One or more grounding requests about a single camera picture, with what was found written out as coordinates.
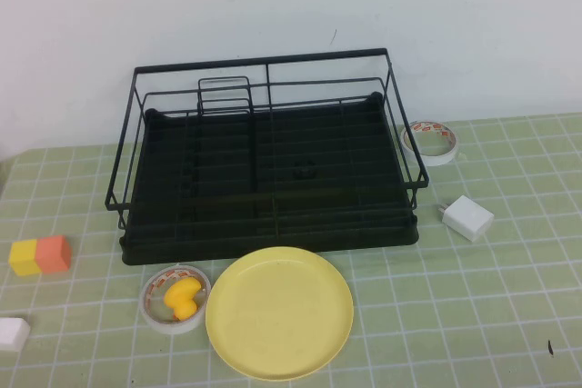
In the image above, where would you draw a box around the yellow round plate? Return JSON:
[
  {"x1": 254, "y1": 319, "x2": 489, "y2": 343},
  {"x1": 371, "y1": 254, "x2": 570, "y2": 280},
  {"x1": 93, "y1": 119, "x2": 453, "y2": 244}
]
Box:
[{"x1": 205, "y1": 245, "x2": 355, "y2": 383}]

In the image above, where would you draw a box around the black plastic drip tray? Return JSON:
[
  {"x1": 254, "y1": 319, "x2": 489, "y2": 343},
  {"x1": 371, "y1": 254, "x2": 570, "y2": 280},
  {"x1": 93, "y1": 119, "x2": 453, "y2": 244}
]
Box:
[{"x1": 118, "y1": 92, "x2": 420, "y2": 267}]

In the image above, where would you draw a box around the white tape roll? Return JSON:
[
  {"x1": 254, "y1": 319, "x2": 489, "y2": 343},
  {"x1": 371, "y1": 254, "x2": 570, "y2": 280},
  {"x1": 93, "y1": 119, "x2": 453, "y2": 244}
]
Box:
[
  {"x1": 400, "y1": 119, "x2": 458, "y2": 166},
  {"x1": 139, "y1": 264, "x2": 213, "y2": 337}
]

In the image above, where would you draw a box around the yellow rubber duck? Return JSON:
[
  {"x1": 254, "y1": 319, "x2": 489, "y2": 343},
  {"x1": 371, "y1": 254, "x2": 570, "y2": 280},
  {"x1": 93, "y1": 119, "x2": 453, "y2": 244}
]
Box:
[{"x1": 163, "y1": 277, "x2": 203, "y2": 321}]

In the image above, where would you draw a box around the white charger plug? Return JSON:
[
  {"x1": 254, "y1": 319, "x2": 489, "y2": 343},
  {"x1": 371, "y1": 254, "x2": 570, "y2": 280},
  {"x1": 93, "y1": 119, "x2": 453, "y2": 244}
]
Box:
[{"x1": 438, "y1": 194, "x2": 496, "y2": 244}]

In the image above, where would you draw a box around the green checked tablecloth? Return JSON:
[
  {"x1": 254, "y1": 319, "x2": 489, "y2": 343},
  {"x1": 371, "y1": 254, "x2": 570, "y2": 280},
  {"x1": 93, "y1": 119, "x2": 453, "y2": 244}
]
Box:
[{"x1": 0, "y1": 113, "x2": 582, "y2": 388}]

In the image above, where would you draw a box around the orange cube block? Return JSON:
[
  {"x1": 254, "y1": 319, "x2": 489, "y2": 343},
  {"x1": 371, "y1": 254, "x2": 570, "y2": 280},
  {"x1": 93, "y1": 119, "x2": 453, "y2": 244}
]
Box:
[{"x1": 35, "y1": 234, "x2": 73, "y2": 274}]

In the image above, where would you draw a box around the yellow cube block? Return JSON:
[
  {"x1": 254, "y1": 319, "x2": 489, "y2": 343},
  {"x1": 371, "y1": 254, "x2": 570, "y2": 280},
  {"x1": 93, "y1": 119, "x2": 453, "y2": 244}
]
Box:
[{"x1": 7, "y1": 239, "x2": 45, "y2": 277}]

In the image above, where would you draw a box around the white block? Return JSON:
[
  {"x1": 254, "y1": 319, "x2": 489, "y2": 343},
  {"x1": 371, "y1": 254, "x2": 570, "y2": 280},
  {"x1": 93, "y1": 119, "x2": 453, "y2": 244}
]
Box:
[{"x1": 0, "y1": 317, "x2": 32, "y2": 353}]

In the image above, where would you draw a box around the black wire dish rack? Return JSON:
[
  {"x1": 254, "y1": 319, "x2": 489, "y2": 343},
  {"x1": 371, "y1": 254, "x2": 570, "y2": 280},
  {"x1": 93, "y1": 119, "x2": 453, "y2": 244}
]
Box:
[{"x1": 104, "y1": 46, "x2": 431, "y2": 244}]

